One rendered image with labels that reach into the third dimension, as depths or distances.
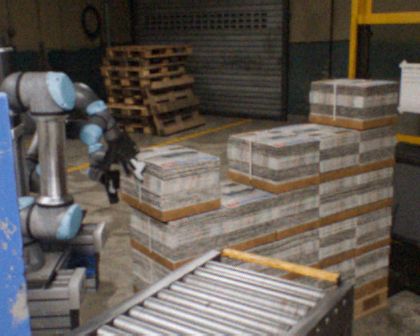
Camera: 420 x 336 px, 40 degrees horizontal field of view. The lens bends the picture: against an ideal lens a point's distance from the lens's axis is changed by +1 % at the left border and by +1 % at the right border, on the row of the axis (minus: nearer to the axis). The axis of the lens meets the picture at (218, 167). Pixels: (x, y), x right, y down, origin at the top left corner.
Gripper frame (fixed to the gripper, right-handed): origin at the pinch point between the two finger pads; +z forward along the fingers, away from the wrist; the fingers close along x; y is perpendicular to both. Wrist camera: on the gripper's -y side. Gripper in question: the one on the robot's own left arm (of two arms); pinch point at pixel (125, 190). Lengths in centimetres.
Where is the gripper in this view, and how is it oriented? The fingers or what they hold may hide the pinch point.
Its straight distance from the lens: 272.8
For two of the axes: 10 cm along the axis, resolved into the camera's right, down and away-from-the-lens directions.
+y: -0.2, -9.7, -2.4
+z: 6.0, 1.8, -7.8
